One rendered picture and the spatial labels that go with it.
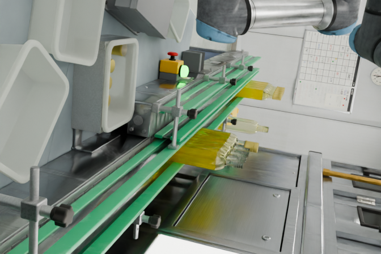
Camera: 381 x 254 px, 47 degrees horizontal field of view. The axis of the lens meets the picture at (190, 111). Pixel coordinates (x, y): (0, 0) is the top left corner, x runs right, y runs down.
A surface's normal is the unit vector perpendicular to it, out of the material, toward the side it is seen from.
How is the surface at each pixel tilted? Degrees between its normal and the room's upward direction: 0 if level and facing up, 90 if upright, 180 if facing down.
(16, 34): 0
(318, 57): 90
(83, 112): 90
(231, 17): 47
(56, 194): 90
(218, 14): 75
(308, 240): 90
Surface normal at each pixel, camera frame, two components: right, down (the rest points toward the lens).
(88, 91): -0.28, 0.21
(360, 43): -0.97, 0.05
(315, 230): 0.11, -0.96
